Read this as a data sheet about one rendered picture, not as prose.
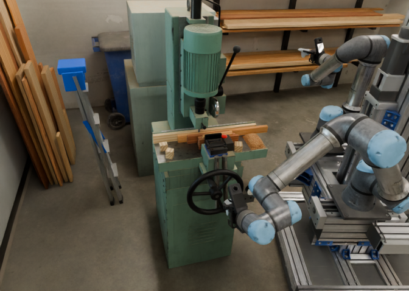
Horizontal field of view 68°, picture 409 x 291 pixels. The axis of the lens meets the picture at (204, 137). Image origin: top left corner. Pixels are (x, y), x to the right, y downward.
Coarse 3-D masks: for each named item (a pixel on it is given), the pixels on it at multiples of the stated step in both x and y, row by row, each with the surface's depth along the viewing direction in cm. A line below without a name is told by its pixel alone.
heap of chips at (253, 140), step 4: (244, 136) 173; (248, 136) 170; (252, 136) 168; (256, 136) 168; (248, 140) 168; (252, 140) 166; (256, 140) 166; (260, 140) 167; (248, 144) 167; (252, 144) 165; (256, 144) 165; (260, 144) 165; (252, 148) 165; (256, 148) 165; (260, 148) 165; (264, 148) 166
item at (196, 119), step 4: (192, 108) 164; (192, 112) 162; (204, 112) 162; (192, 116) 162; (196, 116) 157; (200, 116) 158; (204, 116) 158; (192, 120) 163; (196, 120) 157; (200, 120) 157; (204, 120) 158; (196, 124) 158; (200, 124) 159; (204, 124) 160; (196, 128) 160; (200, 128) 160
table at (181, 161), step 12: (156, 144) 164; (168, 144) 165; (180, 144) 165; (192, 144) 166; (264, 144) 169; (156, 156) 156; (180, 156) 156; (192, 156) 157; (240, 156) 163; (252, 156) 166; (264, 156) 168; (168, 168) 154; (180, 168) 156; (204, 168) 154
